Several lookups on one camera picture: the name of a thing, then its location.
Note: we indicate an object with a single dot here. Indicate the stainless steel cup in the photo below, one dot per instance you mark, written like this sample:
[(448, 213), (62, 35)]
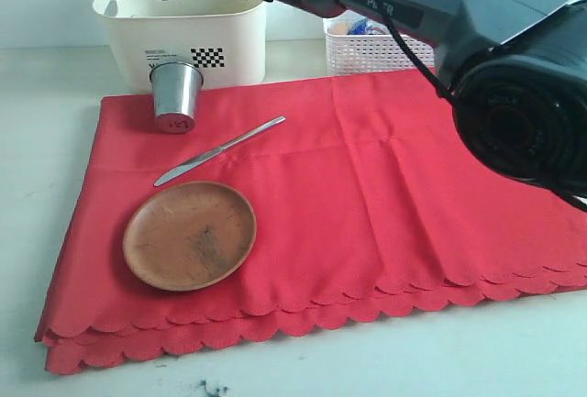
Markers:
[(175, 88)]

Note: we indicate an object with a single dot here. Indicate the brown egg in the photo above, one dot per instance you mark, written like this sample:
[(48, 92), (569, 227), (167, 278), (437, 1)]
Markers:
[(339, 29)]

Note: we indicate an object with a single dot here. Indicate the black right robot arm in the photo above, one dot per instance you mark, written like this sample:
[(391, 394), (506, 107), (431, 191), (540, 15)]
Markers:
[(514, 72)]

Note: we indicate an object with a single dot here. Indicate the round wooden plate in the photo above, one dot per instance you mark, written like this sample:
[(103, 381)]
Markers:
[(190, 236)]

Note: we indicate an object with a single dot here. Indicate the cream plastic bin WORLD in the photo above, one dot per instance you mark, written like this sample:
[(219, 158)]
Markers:
[(224, 39)]

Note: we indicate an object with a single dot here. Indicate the red scalloped tablecloth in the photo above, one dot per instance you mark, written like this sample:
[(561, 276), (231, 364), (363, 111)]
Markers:
[(367, 204)]

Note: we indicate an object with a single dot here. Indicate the silver table knife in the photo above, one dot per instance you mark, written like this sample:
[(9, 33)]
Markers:
[(210, 154)]

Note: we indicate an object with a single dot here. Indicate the blue white milk carton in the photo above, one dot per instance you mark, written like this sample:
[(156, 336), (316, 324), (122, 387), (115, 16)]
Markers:
[(367, 27)]

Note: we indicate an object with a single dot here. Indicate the white perforated plastic basket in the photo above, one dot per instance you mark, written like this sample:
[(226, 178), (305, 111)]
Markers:
[(350, 54)]

